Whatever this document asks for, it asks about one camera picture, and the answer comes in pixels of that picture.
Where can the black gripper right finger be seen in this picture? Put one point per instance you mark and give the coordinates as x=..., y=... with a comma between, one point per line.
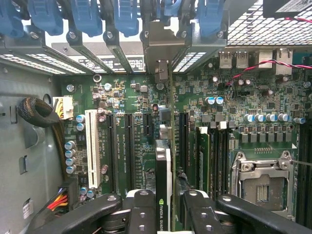
x=202, y=217

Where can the socket locking lever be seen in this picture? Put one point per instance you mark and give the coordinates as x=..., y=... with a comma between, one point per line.
x=302, y=162

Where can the metal CPU socket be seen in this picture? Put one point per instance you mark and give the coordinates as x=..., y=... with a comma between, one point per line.
x=263, y=185

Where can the black grey PC case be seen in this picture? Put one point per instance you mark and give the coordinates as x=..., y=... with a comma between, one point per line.
x=209, y=45

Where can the grey power supply unit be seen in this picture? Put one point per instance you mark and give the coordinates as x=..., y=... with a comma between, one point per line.
x=29, y=151

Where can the white PCI expansion slot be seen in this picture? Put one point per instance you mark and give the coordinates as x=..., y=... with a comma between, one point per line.
x=92, y=146

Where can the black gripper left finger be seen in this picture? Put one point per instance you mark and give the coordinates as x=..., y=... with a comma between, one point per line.
x=143, y=214

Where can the white power connector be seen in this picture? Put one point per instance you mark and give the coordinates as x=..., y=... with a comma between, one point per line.
x=65, y=107

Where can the RAM slot black clips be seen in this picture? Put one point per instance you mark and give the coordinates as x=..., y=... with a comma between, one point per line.
x=214, y=158
x=302, y=182
x=228, y=139

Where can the blue card retention latch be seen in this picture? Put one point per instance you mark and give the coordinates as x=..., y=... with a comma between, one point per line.
x=125, y=17
x=85, y=17
x=209, y=19
x=171, y=8
x=11, y=19
x=45, y=17

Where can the green motherboard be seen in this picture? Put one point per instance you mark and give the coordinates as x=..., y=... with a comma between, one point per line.
x=136, y=97

